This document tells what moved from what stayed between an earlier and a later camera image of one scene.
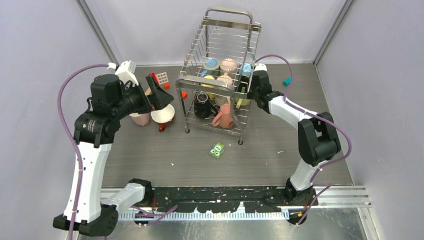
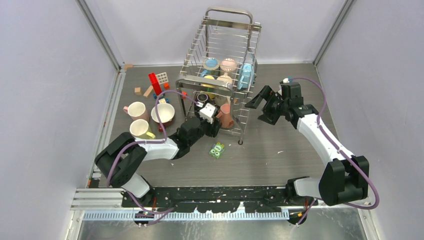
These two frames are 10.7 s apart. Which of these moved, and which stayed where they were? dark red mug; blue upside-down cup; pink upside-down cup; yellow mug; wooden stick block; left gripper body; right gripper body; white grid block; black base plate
Moved: yellow mug; left gripper body; right gripper body
Stayed: blue upside-down cup; dark red mug; white grid block; wooden stick block; black base plate; pink upside-down cup
